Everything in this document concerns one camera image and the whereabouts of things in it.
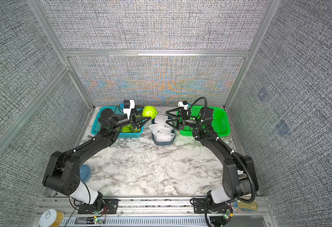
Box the gold tin can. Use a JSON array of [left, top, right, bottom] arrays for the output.
[[234, 200, 258, 212]]

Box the grey-blue plastic tub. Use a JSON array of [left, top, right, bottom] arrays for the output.
[[151, 114, 176, 147]]

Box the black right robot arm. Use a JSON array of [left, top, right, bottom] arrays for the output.
[[166, 107, 259, 213]]

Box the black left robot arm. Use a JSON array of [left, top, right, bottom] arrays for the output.
[[43, 106, 154, 214]]

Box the white foam net pile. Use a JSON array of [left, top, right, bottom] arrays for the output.
[[148, 114, 175, 142]]

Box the blue bowl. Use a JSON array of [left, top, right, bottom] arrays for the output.
[[80, 165, 91, 183]]

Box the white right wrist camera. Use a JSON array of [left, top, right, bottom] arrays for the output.
[[178, 101, 189, 110]]

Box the teal plastic basket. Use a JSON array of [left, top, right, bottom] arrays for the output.
[[91, 105, 144, 139]]

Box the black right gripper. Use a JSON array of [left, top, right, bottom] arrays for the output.
[[167, 110, 204, 132]]

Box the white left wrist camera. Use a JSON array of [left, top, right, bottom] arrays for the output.
[[123, 100, 135, 119]]

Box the black corrugated cable conduit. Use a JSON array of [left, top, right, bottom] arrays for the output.
[[231, 151, 257, 204]]

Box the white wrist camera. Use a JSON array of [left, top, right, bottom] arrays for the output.
[[123, 100, 135, 119], [178, 101, 189, 110]]

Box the custard apple in basket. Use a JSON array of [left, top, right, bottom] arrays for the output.
[[131, 127, 141, 132], [122, 126, 132, 133]]

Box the bright green plastic basket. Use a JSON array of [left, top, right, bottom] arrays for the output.
[[180, 106, 231, 137]]

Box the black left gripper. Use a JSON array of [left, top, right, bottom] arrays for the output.
[[112, 106, 150, 131]]

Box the green custard apple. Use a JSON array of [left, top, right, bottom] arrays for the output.
[[142, 106, 157, 119]]

